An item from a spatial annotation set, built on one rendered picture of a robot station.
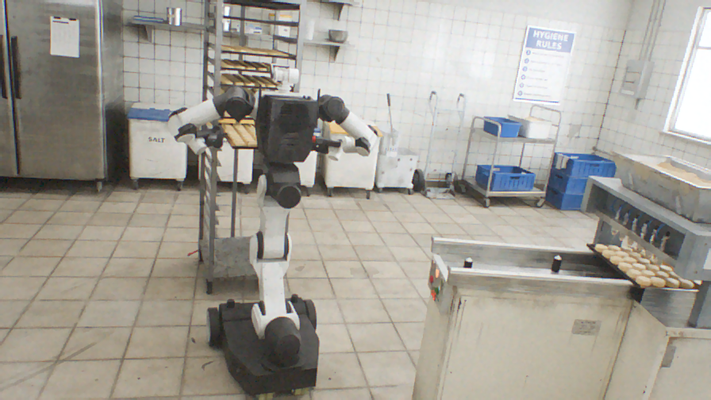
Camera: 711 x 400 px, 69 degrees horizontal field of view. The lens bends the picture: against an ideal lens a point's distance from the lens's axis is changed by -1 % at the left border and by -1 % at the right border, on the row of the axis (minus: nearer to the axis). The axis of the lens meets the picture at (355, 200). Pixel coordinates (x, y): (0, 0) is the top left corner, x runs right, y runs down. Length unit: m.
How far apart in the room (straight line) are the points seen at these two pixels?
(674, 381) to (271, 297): 1.74
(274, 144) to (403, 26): 3.95
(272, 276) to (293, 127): 0.81
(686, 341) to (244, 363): 1.79
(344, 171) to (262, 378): 3.31
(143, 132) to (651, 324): 4.43
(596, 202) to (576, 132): 4.71
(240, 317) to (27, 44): 3.16
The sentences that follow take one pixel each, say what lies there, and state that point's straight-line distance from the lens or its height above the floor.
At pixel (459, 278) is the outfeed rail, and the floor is 0.87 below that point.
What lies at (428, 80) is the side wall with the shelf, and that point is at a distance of 6.21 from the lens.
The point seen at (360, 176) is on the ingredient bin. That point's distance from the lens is 5.51.
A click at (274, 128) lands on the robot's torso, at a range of 2.28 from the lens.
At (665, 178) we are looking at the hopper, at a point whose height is 1.30.
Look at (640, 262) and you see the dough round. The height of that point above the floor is 0.92.
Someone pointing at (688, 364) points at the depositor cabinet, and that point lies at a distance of 2.27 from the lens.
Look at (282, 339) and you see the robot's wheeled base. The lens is 2.45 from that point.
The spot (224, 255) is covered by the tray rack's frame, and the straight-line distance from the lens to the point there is 3.67.
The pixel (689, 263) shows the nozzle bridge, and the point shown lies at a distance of 2.04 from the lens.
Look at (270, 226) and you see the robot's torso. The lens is 2.61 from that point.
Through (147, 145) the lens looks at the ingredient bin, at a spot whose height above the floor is 0.45.
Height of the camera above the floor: 1.66
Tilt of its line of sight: 17 degrees down
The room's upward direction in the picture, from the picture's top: 7 degrees clockwise
